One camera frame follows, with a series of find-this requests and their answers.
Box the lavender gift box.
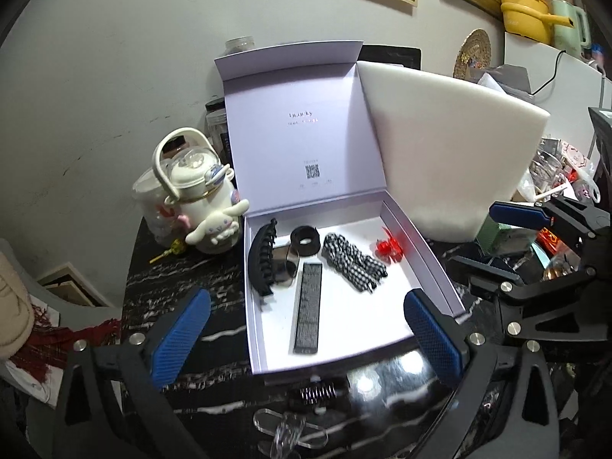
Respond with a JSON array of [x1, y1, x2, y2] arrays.
[[213, 39, 472, 376]]

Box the white foam block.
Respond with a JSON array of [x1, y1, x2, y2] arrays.
[[356, 60, 551, 244]]

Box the yellow pot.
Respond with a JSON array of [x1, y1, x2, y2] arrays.
[[498, 0, 575, 45]]

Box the smoky translucent hair clip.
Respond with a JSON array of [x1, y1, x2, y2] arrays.
[[268, 246, 302, 290]]

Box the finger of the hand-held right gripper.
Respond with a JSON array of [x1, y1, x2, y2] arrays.
[[488, 195, 612, 250], [452, 253, 599, 346]]

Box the red hair clip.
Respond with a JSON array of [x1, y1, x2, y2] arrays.
[[374, 227, 405, 264]]

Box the red cloth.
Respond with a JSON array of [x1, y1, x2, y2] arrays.
[[10, 318, 123, 381]]

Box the black white checked scrunchie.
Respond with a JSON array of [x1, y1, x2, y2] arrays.
[[321, 232, 388, 294]]

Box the white wall vent frame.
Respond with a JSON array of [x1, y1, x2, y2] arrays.
[[37, 262, 116, 308]]

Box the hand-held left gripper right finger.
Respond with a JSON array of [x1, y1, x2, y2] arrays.
[[403, 288, 562, 459]]

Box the clear drinking glass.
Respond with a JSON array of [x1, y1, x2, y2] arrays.
[[528, 150, 571, 193]]

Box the black cable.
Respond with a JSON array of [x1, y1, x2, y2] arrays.
[[531, 48, 612, 97]]

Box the black rectangular hair barrette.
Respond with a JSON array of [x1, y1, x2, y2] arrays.
[[290, 262, 324, 356]]

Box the black box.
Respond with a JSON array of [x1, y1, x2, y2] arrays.
[[361, 44, 422, 70]]

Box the pale green electric kettle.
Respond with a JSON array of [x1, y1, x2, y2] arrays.
[[550, 0, 592, 61]]

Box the white cartoon water bottle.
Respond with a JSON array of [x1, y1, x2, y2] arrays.
[[152, 127, 238, 231]]

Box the black hair claw clip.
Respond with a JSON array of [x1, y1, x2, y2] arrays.
[[246, 218, 279, 298]]

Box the clear plastic bag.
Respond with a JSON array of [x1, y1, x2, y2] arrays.
[[514, 167, 542, 202]]

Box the clear plastic cup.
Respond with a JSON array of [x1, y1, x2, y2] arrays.
[[131, 172, 179, 250]]

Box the green white medicine box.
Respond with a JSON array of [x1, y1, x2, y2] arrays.
[[475, 213, 542, 255]]

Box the yellow flower stick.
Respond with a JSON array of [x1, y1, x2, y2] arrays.
[[149, 238, 187, 264]]

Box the white stick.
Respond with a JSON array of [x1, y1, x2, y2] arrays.
[[535, 184, 575, 202]]

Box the clear hair claw clip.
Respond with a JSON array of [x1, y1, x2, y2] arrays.
[[252, 380, 336, 459]]

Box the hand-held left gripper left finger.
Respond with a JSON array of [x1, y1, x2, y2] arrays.
[[55, 288, 212, 459]]

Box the beige cloth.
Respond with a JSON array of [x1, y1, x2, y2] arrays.
[[0, 251, 37, 360]]

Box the white dog plush toy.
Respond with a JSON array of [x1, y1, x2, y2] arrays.
[[184, 198, 251, 254]]

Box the woven straw fan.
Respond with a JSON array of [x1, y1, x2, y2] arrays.
[[452, 29, 493, 80]]

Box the black round hair tie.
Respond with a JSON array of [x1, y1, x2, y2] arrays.
[[289, 225, 321, 257]]

